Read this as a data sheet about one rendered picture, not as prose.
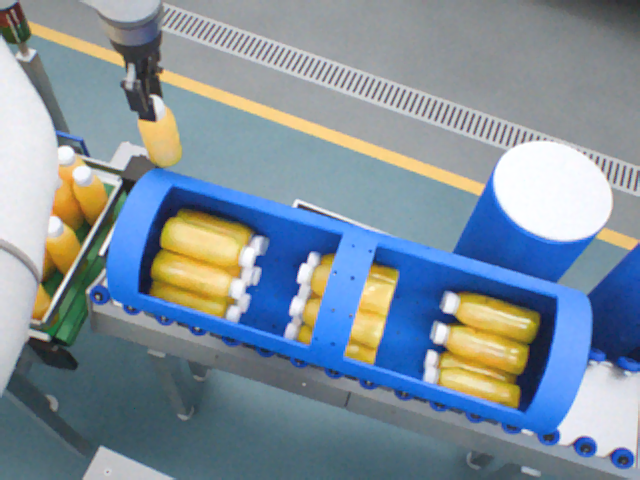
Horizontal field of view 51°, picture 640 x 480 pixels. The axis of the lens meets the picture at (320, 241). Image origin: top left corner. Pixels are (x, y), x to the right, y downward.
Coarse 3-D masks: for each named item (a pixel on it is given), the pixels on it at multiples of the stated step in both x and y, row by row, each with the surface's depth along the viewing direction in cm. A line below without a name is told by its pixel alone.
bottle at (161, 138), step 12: (168, 108) 119; (168, 120) 118; (144, 132) 118; (156, 132) 118; (168, 132) 119; (156, 144) 121; (168, 144) 122; (180, 144) 128; (156, 156) 126; (168, 156) 126; (180, 156) 130
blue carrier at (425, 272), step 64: (192, 192) 143; (128, 256) 122; (256, 256) 148; (384, 256) 141; (448, 256) 126; (192, 320) 128; (256, 320) 142; (320, 320) 119; (448, 320) 144; (576, 320) 118; (384, 384) 126; (576, 384) 115
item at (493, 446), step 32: (96, 320) 150; (192, 352) 148; (224, 352) 146; (288, 384) 147; (320, 384) 144; (608, 384) 145; (384, 416) 145; (416, 416) 142; (576, 416) 141; (608, 416) 141; (480, 448) 144; (512, 448) 141; (608, 448) 138
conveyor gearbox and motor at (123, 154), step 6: (120, 144) 176; (126, 144) 176; (120, 150) 175; (126, 150) 175; (132, 150) 175; (138, 150) 175; (144, 150) 175; (114, 156) 174; (120, 156) 174; (126, 156) 174; (114, 162) 173; (120, 162) 173; (126, 162) 173; (162, 168) 180; (114, 174) 171
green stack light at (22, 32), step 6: (24, 18) 148; (18, 24) 147; (24, 24) 148; (0, 30) 148; (6, 30) 147; (12, 30) 147; (18, 30) 148; (24, 30) 149; (30, 30) 151; (6, 36) 148; (12, 36) 148; (18, 36) 149; (24, 36) 150; (30, 36) 151; (6, 42) 150; (12, 42) 150; (18, 42) 150; (24, 42) 151
